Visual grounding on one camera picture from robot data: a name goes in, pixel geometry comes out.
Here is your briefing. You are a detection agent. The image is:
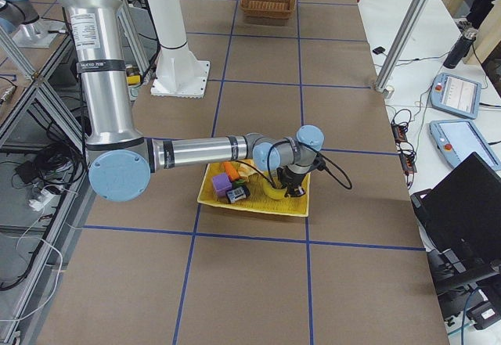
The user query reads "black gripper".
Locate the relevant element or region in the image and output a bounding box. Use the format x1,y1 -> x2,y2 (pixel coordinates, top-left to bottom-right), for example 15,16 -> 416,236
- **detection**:
276,167 -> 306,198

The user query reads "yellow tape roll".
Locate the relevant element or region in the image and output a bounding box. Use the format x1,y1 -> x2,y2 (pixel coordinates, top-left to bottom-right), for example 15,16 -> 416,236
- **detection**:
262,180 -> 287,200

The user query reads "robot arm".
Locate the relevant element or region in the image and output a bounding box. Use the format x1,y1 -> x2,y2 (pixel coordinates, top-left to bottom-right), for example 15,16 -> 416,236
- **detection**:
58,0 -> 326,202
1,0 -> 67,49

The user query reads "yellow plastic basket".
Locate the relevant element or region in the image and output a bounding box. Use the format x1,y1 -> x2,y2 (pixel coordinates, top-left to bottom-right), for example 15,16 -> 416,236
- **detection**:
197,163 -> 311,217

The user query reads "brown wicker basket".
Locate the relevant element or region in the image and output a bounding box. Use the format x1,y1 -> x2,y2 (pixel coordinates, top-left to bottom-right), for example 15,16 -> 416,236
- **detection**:
240,0 -> 296,20

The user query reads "toy croissant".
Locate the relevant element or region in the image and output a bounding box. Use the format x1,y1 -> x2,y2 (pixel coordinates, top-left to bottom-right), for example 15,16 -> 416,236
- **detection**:
237,164 -> 257,181

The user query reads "orange toy carrot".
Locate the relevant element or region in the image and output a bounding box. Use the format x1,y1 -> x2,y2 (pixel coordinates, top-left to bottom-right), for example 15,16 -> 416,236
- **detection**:
222,161 -> 248,189

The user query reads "purple foam cube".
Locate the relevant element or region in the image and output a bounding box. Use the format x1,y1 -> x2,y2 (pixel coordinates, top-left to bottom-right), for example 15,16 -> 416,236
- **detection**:
211,173 -> 232,197

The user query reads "small black device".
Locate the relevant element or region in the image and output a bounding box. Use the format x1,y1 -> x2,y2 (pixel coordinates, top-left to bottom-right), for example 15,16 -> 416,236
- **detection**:
372,46 -> 386,55

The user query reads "teach pendant near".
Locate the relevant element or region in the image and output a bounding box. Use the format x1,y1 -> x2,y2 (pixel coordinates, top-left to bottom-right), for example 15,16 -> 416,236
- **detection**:
429,120 -> 500,171

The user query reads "teach pendant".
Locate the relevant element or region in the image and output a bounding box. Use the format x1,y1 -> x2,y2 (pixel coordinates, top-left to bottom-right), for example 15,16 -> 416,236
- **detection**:
429,120 -> 500,171
430,73 -> 481,120

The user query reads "black laptop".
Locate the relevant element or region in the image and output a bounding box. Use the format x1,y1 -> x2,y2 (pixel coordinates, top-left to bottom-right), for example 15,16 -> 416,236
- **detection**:
411,153 -> 500,262

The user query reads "teach pendant far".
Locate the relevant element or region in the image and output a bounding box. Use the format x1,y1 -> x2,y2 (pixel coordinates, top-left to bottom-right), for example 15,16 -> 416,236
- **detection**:
430,73 -> 481,120

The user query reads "black water bottle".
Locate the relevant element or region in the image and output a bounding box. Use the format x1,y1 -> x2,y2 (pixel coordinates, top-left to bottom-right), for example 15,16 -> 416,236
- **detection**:
443,27 -> 478,69

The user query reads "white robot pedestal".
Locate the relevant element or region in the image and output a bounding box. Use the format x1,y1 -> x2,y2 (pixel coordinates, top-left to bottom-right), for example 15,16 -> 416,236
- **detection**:
148,0 -> 211,98

